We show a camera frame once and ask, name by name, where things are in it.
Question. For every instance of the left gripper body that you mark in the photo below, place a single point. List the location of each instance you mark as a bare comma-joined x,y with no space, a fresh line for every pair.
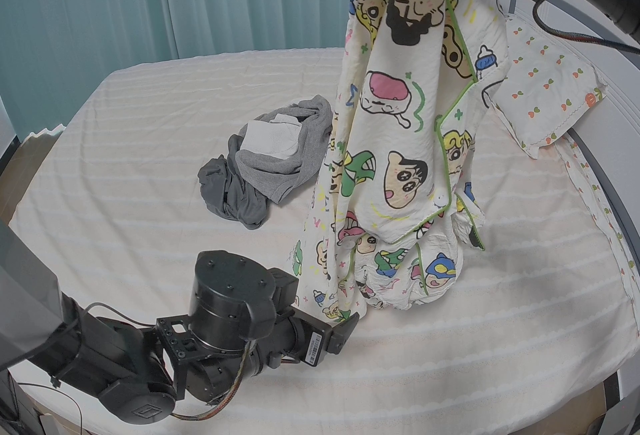
310,343

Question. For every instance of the white printed pyjama top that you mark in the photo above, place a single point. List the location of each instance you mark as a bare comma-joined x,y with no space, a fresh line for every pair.
400,148

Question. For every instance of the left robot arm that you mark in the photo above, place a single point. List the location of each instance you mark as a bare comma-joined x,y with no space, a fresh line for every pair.
125,353

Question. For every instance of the dark grey garment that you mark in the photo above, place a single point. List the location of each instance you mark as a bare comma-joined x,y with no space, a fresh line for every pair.
220,183

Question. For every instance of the light grey garment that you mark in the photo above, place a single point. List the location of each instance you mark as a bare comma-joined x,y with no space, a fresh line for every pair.
300,158

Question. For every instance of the white printed pillow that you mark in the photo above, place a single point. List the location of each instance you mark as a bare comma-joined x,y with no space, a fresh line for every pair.
545,87

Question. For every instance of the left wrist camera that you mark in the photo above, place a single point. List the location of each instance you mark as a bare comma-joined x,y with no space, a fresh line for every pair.
286,288

